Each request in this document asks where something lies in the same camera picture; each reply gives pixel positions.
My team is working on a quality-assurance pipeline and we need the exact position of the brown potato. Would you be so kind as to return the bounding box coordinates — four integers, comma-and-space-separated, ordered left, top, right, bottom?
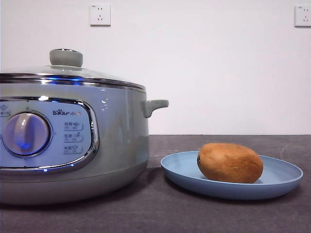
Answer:
196, 142, 264, 184

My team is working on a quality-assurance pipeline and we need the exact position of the glass lid with green knob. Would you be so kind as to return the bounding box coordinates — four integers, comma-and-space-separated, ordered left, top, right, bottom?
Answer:
0, 49, 146, 91

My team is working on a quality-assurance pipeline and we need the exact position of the pale green electric steamer pot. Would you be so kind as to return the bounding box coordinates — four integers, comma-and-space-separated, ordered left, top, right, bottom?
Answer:
0, 81, 169, 204

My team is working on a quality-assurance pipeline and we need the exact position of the blue round plate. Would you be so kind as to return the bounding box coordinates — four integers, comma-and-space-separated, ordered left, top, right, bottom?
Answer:
160, 150, 304, 200

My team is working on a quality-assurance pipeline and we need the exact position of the white wall socket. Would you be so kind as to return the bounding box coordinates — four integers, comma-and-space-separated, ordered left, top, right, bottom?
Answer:
89, 4, 111, 27
294, 5, 311, 27

